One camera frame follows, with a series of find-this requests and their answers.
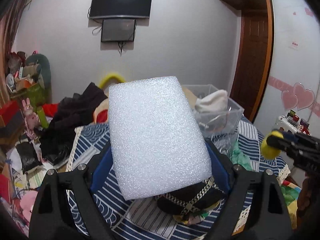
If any pink bunny figure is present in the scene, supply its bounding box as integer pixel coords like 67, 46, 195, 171
22, 98, 40, 140

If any white drawstring pouch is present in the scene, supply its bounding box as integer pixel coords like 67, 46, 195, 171
195, 89, 228, 113

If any grey green plush toy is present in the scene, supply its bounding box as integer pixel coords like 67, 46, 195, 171
23, 54, 51, 89

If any orange floral blanket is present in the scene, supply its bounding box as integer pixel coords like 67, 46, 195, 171
93, 86, 197, 124

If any green knit cloth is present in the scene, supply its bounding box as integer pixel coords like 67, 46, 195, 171
228, 141, 253, 171

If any small wall monitor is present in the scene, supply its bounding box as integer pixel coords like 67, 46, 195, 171
101, 18, 136, 42

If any pink slipper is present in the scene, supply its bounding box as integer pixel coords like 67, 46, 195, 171
20, 190, 37, 222

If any clear plastic bag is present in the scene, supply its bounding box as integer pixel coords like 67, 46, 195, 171
210, 128, 240, 161

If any green gift bag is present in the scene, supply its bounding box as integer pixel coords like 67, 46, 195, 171
10, 83, 49, 108

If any yellow foam tube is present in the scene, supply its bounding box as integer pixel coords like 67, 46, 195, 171
98, 72, 126, 89

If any clear plastic storage box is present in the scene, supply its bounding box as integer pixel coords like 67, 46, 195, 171
183, 85, 244, 138

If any white foam block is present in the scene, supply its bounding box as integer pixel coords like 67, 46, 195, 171
108, 76, 212, 200

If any white suitcase with stickers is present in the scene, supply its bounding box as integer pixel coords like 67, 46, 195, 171
272, 109, 311, 135

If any person's right hand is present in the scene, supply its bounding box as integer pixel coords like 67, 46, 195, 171
296, 176, 315, 230

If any large wall television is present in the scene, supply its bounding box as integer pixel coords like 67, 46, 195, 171
89, 0, 152, 19

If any red box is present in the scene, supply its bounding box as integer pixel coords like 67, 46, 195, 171
0, 101, 19, 128

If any striped red curtain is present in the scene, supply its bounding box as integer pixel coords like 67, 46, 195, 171
1, 0, 29, 106

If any white sliding wardrobe door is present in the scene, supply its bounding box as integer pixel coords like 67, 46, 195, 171
254, 0, 319, 137

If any colourful floral cloth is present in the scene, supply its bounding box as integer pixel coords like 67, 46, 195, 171
173, 200, 221, 226

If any black clothes pile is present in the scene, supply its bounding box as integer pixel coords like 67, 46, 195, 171
40, 83, 107, 165

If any brown wooden door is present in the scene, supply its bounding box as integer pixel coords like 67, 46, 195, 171
230, 11, 268, 121

